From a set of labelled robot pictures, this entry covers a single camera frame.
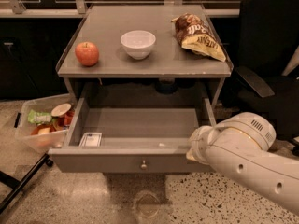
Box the grey top drawer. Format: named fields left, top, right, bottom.
left=49, top=98, right=211, bottom=174

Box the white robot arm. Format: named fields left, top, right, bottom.
left=186, top=112, right=299, bottom=215

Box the grey cabinet with glass top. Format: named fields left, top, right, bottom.
left=55, top=4, right=235, bottom=110

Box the black tape roll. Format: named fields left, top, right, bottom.
left=155, top=79, right=178, bottom=94

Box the brown yellow chip bag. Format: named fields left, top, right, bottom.
left=171, top=13, right=226, bottom=62

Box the white ceramic bowl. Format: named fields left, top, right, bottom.
left=121, top=30, right=156, bottom=60

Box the small white bowl in bin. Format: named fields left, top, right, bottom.
left=51, top=103, right=71, bottom=117

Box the red apple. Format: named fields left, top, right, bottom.
left=75, top=42, right=99, bottom=66

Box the black office chair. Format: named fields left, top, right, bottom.
left=221, top=0, right=299, bottom=146

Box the clear plastic storage bin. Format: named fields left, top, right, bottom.
left=15, top=94, right=77, bottom=153

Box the green snack bag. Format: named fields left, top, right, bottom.
left=27, top=109, right=52, bottom=124

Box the black chair leg with caster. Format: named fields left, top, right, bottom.
left=0, top=154, right=53, bottom=214

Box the metal railing frame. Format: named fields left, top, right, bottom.
left=0, top=0, right=241, bottom=19

